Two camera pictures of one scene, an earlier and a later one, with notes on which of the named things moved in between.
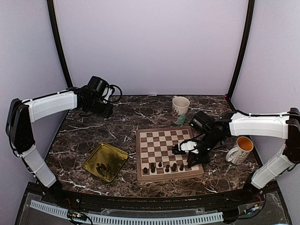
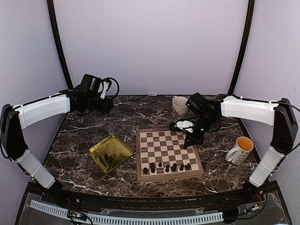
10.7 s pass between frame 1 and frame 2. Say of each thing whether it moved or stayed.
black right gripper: moved
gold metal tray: moved
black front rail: stayed
